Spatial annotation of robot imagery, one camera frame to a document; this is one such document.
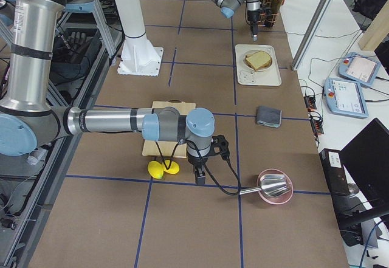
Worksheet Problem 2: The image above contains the black monitor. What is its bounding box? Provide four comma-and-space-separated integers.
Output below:
340, 118, 389, 207

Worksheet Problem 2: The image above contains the white bear serving tray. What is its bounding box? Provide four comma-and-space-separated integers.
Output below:
235, 44, 281, 86

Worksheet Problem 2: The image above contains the grey folded cloth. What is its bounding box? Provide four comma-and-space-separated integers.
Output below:
256, 105, 282, 128

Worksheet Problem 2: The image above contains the blue teach pendant far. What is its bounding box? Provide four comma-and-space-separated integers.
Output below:
338, 52, 381, 88

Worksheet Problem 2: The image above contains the wooden cutting board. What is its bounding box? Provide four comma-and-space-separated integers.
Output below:
142, 100, 196, 159

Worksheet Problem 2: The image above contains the copper wire bottle rack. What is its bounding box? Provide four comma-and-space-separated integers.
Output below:
260, 5, 278, 28

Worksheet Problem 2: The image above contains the dark wine bottle right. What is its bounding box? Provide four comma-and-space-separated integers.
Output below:
264, 0, 283, 27

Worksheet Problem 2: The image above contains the yellow lemon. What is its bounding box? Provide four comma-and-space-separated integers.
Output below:
164, 162, 180, 174
147, 160, 164, 179

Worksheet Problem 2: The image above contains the pink bowl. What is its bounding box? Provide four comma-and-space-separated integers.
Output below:
256, 168, 294, 205

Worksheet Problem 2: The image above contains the metal scoop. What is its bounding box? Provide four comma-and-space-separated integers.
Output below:
239, 174, 292, 198

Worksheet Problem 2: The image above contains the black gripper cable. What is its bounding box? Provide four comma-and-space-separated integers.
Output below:
154, 140, 243, 196

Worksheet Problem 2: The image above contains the white round plate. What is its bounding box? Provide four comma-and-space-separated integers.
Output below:
243, 49, 274, 72

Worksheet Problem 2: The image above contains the blue teach pendant near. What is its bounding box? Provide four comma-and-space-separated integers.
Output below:
324, 78, 369, 119

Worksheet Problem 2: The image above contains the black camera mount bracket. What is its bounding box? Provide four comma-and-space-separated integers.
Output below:
210, 135, 230, 161

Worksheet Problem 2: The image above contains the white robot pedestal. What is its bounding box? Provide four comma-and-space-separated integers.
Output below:
115, 0, 164, 77

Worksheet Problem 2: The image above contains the yellow lemon right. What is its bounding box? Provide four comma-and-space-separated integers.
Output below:
164, 162, 180, 174

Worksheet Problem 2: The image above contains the yellow lemon left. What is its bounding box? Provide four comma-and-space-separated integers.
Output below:
147, 160, 164, 179

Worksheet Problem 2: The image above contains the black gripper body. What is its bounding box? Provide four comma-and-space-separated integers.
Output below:
246, 10, 261, 26
187, 146, 210, 165

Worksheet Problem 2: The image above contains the blue teach pendant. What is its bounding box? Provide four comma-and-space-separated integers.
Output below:
324, 78, 369, 119
338, 52, 381, 88

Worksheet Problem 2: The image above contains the black computer box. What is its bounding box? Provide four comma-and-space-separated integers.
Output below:
319, 148, 350, 196

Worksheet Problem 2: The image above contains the aluminium frame post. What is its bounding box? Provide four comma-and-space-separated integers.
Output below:
291, 0, 332, 70

